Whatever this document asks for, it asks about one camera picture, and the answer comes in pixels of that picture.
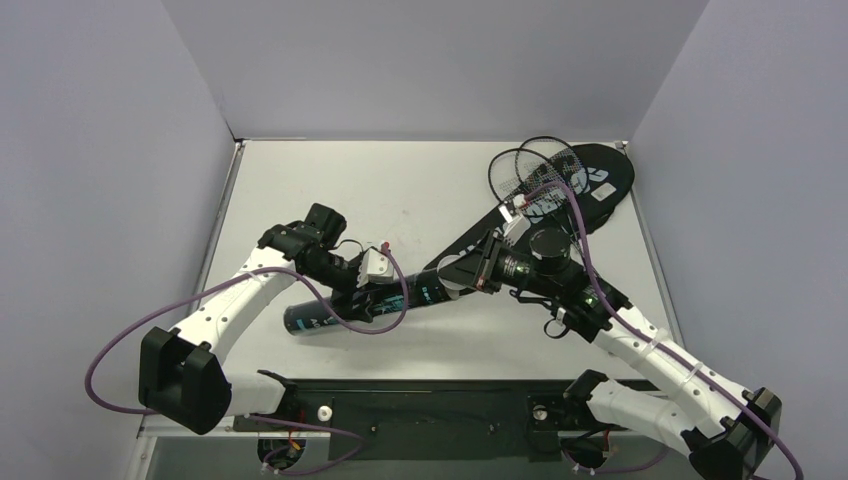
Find black shuttlecock tube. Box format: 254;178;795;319
282;269;460;335

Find translucent tube lid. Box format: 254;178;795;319
436;255;466;292

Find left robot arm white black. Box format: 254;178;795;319
139;203;373;435

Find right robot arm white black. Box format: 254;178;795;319
437;228;782;479

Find badminton racket rear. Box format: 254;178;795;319
514;136;589;194

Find black racket bag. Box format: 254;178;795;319
424;143;635;269

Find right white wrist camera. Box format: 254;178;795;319
498;194;532;246

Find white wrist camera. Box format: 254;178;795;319
357;248;395;288
498;194;532;246

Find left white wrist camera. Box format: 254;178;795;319
357;248;395;288

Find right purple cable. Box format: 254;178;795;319
516;180;806;480

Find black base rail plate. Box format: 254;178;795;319
234;379;616;466

